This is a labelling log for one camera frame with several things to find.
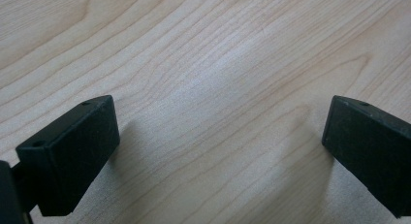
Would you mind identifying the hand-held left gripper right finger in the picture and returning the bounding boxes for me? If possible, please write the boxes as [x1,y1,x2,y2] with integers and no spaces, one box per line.
[321,94,411,219]

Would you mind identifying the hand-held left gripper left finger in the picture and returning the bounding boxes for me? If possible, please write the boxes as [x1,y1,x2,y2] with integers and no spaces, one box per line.
[15,94,121,217]

